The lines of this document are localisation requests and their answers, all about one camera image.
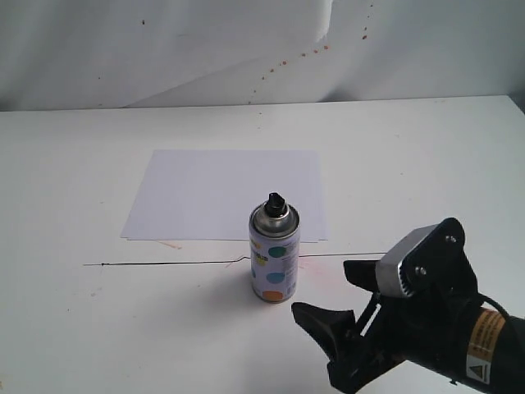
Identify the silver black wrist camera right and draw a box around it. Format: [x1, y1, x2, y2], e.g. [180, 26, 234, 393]
[375, 218, 468, 298]

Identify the white dotted spray paint can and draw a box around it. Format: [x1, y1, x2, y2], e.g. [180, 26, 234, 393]
[249, 192, 300, 303]

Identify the black right camera cable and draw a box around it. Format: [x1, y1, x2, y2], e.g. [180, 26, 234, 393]
[477, 291, 514, 320]

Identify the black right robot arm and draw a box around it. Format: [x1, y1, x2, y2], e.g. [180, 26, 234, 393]
[291, 256, 524, 393]

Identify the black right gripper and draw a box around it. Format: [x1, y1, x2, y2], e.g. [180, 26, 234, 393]
[291, 260, 482, 390]

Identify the white backdrop sheet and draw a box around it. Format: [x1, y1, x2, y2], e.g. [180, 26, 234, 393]
[1, 1, 524, 111]

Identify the white paper sheet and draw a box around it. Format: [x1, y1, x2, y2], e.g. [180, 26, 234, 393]
[121, 149, 328, 242]

